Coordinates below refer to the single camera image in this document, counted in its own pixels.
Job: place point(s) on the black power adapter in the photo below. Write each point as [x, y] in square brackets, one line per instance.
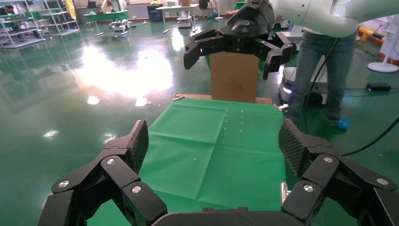
[378, 87]

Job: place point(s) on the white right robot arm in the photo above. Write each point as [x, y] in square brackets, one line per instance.
[327, 15]

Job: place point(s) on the green table cloth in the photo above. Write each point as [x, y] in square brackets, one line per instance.
[202, 149]

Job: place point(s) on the white work table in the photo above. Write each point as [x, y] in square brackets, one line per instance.
[177, 7]

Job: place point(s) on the dark blue bin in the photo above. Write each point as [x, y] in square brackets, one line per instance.
[155, 14]

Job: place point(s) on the green covered table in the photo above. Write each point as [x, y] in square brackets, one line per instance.
[106, 16]

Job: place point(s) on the white round-base pole stand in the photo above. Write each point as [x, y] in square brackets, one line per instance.
[383, 67]

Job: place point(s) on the yellow hanging banner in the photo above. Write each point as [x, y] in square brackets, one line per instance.
[71, 9]

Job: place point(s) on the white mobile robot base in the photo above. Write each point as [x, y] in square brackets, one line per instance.
[287, 76]

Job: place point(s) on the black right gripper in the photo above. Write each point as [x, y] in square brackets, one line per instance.
[246, 25]

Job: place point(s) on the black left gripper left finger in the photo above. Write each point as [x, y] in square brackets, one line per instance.
[109, 177]

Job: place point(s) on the small white floor robot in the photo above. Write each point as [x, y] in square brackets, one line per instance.
[120, 25]
[184, 21]

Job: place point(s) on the person in white coat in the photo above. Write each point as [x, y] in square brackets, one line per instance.
[107, 6]

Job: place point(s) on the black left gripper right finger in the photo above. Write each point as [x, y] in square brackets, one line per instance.
[330, 181]

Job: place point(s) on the silver binder clip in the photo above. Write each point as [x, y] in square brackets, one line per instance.
[178, 97]
[283, 107]
[284, 192]

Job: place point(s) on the small brown cardboard box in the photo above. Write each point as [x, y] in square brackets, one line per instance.
[233, 78]

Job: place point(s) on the white metal shelf rack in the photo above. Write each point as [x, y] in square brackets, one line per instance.
[21, 31]
[64, 22]

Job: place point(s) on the yellow orange floor barrier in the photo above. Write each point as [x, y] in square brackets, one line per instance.
[365, 32]

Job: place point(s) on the person in blue jeans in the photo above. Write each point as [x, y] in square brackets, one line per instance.
[315, 56]

